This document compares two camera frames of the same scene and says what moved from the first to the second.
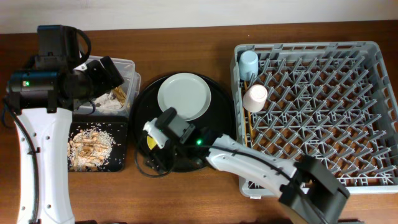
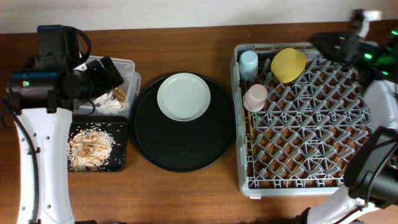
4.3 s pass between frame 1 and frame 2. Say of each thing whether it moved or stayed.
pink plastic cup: stayed
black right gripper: moved
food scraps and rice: stayed
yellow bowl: moved
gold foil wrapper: stayed
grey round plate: stayed
